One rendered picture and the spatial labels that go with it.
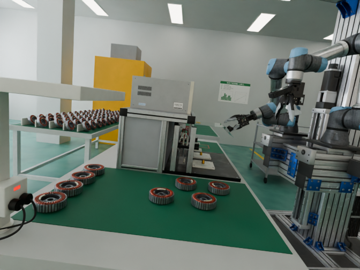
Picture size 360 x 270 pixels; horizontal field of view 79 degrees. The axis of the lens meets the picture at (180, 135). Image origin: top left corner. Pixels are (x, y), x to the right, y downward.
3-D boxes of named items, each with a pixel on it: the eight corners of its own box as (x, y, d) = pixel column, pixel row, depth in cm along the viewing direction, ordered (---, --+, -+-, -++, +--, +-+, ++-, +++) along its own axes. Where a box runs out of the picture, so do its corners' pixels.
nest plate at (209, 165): (212, 163, 160) (212, 161, 160) (214, 169, 145) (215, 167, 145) (192, 160, 160) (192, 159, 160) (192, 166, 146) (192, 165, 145)
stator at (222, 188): (224, 187, 121) (225, 181, 121) (232, 196, 110) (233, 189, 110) (205, 186, 120) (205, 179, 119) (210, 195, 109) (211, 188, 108)
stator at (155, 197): (174, 205, 94) (175, 197, 93) (148, 204, 92) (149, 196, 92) (172, 194, 105) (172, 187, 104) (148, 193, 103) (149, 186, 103)
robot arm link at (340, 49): (348, 34, 133) (280, 60, 125) (367, 29, 122) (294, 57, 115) (350, 53, 136) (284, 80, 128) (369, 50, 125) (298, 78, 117)
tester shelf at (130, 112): (192, 115, 194) (193, 111, 193) (194, 124, 127) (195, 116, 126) (143, 110, 195) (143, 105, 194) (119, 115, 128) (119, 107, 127)
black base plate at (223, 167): (223, 156, 196) (224, 153, 196) (240, 182, 133) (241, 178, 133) (171, 150, 197) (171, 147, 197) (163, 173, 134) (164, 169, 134)
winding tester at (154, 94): (189, 111, 182) (193, 86, 179) (190, 114, 139) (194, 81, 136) (143, 106, 183) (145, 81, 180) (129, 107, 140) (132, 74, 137)
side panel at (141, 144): (162, 172, 135) (167, 120, 130) (161, 174, 132) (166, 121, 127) (117, 167, 136) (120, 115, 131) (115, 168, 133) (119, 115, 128)
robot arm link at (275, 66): (282, 121, 189) (287, 64, 151) (263, 119, 196) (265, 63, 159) (284, 112, 195) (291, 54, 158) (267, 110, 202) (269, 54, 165)
